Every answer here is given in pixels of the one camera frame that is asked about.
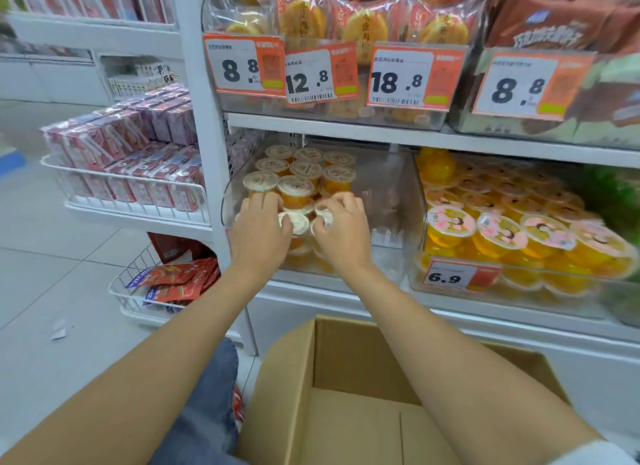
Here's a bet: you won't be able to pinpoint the person's left hand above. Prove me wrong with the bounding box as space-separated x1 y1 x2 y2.
229 192 296 286

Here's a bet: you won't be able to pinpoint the person's left forearm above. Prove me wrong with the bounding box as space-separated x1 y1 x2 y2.
0 261 268 465

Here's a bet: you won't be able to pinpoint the clear plastic shelf bin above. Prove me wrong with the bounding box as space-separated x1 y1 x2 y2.
220 134 427 280

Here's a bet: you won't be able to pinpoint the pile of brown snack packets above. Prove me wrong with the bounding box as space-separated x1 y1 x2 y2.
486 0 640 56

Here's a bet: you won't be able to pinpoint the small orange jelly cup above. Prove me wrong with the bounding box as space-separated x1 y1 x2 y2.
278 210 313 256
312 202 335 228

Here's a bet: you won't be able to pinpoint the white metal shelf unit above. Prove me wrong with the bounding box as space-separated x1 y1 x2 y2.
7 0 640 445

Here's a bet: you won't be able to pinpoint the person's red shoe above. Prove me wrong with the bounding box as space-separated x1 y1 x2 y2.
231 384 246 433

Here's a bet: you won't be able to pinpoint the green snack packets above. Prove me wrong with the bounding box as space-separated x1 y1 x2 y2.
575 166 640 240

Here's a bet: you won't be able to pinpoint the brown cardboard box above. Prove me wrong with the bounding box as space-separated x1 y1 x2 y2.
236 315 573 465

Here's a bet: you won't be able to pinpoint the clear cake display bin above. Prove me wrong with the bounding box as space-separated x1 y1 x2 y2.
201 0 483 132

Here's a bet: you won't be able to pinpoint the group of small jelly cups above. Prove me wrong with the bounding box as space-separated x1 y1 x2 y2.
242 145 358 215

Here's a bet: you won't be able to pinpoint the low white wire basket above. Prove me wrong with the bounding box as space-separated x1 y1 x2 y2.
108 244 221 326

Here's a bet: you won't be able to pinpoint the pile of red snack packets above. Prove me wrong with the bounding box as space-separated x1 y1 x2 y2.
125 233 222 314

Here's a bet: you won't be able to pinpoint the person's right forearm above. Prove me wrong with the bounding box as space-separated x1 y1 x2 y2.
344 261 608 465

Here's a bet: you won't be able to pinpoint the small white orange price tag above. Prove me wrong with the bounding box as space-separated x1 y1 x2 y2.
422 259 502 294

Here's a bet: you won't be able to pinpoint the stack of white small boxes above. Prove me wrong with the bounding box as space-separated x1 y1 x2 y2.
107 61 178 99

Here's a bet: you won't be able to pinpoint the stack of pink drink cartons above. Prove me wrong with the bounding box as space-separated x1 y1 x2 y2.
40 83 207 213

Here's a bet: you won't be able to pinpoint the person's blue jeans leg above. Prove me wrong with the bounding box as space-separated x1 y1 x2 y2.
148 338 251 465

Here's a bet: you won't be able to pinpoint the white wire shelf basket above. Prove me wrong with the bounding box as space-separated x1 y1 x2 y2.
40 154 212 227

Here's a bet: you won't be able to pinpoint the pile of yellow cake packets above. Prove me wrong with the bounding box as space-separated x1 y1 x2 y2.
207 0 485 50

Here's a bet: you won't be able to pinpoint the wide clear plastic bin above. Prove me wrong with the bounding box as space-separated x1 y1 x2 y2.
407 147 640 328

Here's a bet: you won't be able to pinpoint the pile of large fruit cups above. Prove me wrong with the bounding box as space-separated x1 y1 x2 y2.
416 147 639 296

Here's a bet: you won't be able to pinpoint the person's right hand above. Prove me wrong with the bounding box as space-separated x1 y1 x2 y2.
310 191 374 276

